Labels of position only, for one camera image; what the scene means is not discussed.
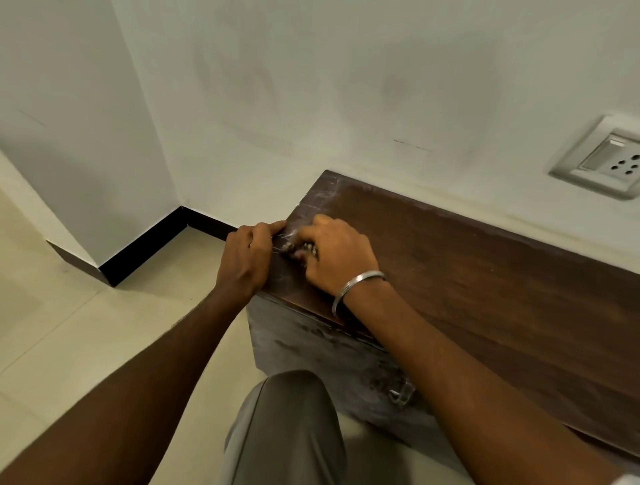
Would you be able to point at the person's right hand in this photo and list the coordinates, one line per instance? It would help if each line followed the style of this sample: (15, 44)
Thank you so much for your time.
(335, 260)

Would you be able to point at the person's left hand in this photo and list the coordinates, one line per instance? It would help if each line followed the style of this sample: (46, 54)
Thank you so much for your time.
(247, 260)

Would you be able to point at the checkered cloth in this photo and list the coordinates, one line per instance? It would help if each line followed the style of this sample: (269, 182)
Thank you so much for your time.
(300, 248)

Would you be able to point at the dark wooden cabinet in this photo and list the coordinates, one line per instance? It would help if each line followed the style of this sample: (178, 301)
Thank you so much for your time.
(500, 300)

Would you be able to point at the person's left forearm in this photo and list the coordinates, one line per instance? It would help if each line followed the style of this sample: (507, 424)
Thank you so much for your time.
(110, 399)

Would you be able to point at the person's right forearm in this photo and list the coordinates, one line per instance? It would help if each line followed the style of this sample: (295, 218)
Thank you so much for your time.
(475, 389)

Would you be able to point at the person's left leg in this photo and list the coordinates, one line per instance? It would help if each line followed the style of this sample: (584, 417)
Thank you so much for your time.
(285, 429)

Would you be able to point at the silver bangle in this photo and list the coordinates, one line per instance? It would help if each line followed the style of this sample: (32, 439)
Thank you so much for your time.
(350, 285)

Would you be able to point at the black skirting board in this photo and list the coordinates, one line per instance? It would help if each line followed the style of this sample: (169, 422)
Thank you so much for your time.
(145, 245)

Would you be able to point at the white shirt sleeve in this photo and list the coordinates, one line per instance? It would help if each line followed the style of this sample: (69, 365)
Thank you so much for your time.
(627, 480)

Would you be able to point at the small white wall socket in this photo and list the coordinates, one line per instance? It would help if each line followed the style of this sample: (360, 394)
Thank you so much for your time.
(600, 157)

